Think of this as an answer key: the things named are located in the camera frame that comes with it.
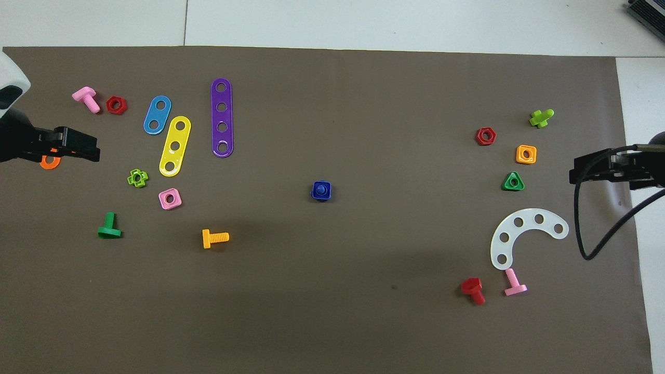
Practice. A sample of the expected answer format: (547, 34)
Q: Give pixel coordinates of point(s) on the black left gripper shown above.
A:
(14, 140)

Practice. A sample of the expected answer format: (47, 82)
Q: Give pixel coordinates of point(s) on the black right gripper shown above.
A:
(660, 161)

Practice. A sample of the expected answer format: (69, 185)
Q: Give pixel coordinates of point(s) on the dark blue square nut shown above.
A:
(314, 194)

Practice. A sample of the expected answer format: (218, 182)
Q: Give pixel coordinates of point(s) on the dark blue plastic bolt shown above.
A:
(321, 189)

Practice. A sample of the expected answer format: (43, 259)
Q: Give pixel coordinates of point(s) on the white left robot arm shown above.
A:
(10, 72)

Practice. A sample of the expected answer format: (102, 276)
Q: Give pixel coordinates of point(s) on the orange heart-shaped plastic plate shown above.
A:
(44, 165)

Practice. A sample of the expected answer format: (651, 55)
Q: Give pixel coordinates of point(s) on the pink plastic bolt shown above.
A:
(515, 289)
(83, 94)

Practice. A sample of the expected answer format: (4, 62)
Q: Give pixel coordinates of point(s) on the red hexagonal plastic nut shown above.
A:
(109, 104)
(478, 139)

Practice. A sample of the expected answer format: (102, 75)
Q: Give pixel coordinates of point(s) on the light green cross nut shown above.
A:
(130, 178)

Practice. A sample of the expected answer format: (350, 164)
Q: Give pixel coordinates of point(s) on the light green cross bolt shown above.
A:
(539, 119)

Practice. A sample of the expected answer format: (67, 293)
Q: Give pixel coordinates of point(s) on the orange square plastic nut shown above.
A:
(519, 160)

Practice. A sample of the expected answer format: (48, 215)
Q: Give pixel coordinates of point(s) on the dark green plastic bolt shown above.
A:
(109, 231)

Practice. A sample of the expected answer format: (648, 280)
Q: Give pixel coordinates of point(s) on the blue two-hole plastic strip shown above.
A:
(157, 115)

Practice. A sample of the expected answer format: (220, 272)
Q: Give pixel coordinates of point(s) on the white curved five-hole strip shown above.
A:
(529, 219)

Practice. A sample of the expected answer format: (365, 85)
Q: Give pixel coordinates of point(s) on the green triangular plastic nut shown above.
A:
(506, 187)

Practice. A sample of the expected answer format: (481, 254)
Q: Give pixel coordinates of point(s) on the yellow three-hole plastic strip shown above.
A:
(177, 136)

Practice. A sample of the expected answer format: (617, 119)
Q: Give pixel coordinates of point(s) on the pink square plastic nut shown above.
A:
(162, 204)

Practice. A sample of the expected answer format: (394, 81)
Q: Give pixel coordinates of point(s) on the purple four-hole plastic strip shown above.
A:
(222, 117)

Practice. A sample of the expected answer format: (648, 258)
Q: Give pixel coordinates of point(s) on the black ribbed device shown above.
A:
(649, 13)

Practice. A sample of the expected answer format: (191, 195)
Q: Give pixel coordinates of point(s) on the orange plastic bolt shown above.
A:
(207, 239)

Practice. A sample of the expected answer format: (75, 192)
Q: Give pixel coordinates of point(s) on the red plastic bolt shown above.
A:
(470, 285)

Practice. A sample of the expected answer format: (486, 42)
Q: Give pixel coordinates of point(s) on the brown table mat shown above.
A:
(332, 311)

